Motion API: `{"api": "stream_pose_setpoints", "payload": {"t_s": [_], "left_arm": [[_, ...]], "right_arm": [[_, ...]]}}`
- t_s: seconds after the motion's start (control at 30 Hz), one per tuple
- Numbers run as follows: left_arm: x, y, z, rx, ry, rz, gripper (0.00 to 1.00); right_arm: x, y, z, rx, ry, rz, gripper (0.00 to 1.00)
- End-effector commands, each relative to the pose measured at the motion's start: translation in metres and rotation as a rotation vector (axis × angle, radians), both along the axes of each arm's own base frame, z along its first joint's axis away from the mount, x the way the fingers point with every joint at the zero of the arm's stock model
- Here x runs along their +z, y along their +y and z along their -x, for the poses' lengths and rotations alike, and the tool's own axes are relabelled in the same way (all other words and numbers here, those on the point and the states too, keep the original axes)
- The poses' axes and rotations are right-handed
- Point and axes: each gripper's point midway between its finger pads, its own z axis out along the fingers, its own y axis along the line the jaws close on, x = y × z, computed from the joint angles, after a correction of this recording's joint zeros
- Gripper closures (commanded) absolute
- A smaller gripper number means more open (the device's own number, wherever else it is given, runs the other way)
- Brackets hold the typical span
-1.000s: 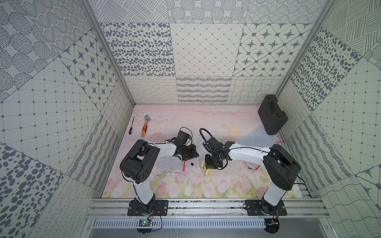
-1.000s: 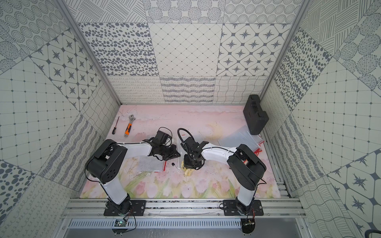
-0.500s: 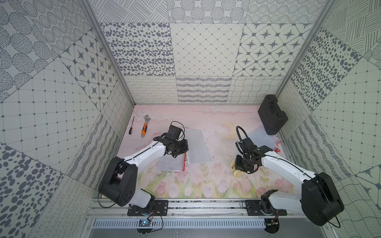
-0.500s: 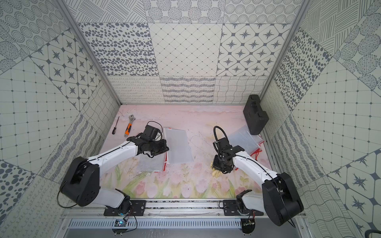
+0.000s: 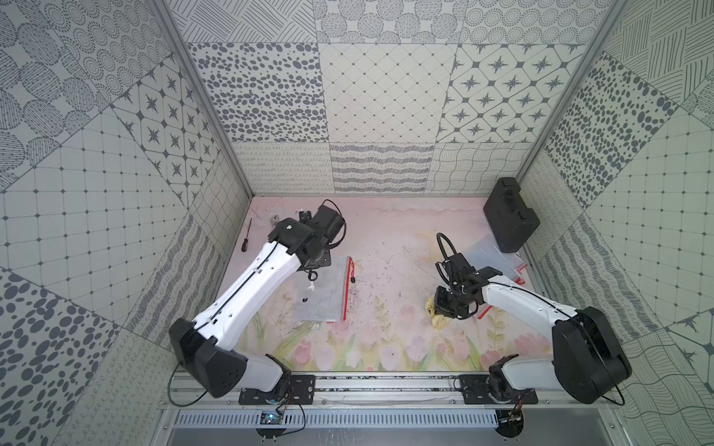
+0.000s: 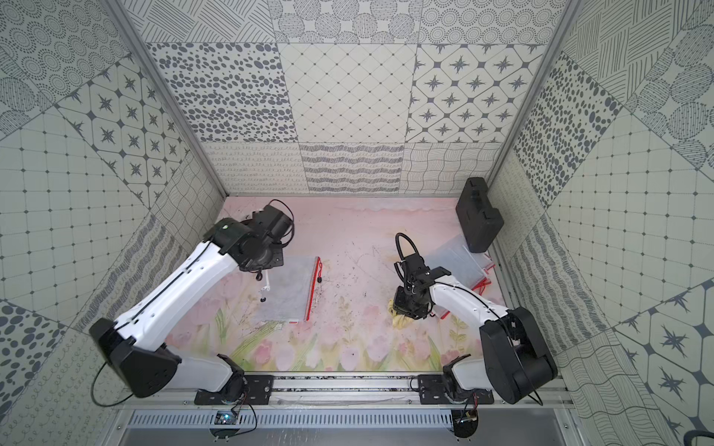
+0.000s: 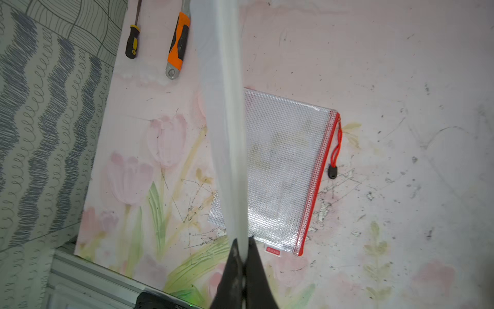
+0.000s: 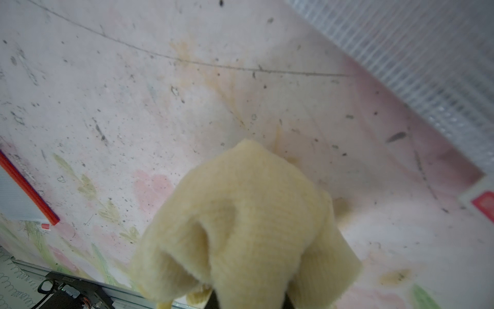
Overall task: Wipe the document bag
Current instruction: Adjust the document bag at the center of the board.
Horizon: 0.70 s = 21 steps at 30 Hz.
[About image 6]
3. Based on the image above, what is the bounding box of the yellow microfiber cloth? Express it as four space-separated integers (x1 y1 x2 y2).
388 299 414 330

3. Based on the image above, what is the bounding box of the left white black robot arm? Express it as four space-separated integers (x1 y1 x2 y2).
89 199 296 403

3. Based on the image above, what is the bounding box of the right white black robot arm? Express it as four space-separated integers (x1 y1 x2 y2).
392 232 558 405

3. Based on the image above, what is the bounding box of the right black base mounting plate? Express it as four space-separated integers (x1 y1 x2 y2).
410 374 495 405

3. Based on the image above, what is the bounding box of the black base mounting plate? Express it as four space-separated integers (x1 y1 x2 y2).
193 375 274 406
410 374 495 405

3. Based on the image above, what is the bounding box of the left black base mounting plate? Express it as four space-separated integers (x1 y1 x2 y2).
193 375 274 406

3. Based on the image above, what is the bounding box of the aluminium mounting rail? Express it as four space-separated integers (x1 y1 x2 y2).
120 372 575 410

